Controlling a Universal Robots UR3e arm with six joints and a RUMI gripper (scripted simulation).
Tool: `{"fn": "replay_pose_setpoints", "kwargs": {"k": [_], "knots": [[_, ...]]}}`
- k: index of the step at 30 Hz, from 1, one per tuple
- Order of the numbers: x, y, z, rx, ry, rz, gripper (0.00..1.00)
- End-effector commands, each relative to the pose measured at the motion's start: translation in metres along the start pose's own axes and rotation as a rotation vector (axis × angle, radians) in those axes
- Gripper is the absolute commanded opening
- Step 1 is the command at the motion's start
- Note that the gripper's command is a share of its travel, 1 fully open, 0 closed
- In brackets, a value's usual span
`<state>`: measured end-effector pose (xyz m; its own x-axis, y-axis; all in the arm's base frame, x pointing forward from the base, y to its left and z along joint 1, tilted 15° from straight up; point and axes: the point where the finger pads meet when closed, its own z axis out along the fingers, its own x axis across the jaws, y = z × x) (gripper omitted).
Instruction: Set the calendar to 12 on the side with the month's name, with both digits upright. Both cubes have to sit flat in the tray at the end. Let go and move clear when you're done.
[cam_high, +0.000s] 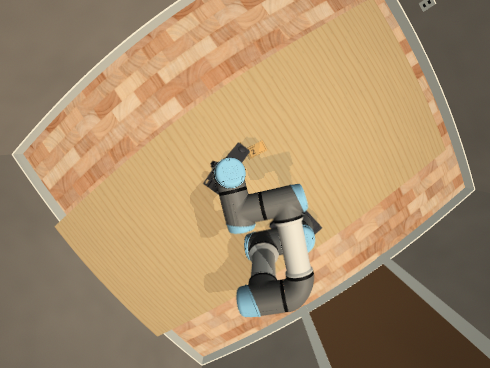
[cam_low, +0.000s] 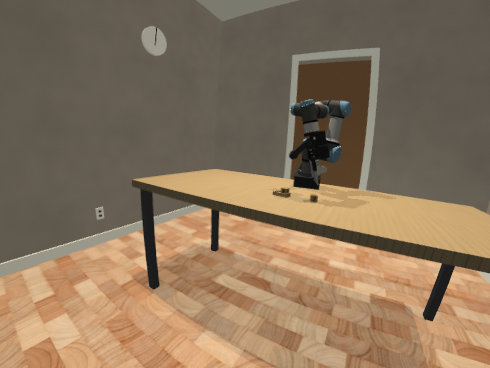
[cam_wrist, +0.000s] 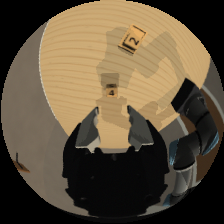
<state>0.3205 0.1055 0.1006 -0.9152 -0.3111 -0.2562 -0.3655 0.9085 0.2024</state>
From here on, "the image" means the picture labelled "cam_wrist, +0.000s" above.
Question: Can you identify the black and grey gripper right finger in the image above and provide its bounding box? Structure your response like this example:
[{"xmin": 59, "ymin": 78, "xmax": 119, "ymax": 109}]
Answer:
[{"xmin": 127, "ymin": 105, "xmax": 170, "ymax": 174}]

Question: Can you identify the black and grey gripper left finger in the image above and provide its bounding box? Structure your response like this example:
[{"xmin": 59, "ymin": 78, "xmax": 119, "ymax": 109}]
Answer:
[{"xmin": 62, "ymin": 106, "xmax": 101, "ymax": 178}]

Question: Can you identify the wooden number cube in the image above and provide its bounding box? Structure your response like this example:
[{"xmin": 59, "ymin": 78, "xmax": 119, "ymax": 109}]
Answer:
[
  {"xmin": 106, "ymin": 84, "xmax": 117, "ymax": 97},
  {"xmin": 122, "ymin": 33, "xmax": 143, "ymax": 51}
]

